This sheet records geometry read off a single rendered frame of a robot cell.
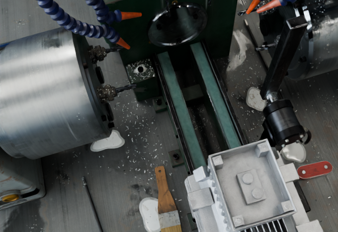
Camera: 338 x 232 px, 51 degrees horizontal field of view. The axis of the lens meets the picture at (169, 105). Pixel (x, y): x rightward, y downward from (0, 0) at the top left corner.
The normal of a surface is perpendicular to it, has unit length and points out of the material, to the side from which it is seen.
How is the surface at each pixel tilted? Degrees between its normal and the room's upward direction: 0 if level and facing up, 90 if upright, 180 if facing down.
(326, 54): 69
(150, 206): 0
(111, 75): 0
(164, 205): 0
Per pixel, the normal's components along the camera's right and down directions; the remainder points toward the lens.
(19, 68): -0.04, -0.33
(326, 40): 0.18, 0.47
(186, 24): 0.28, 0.87
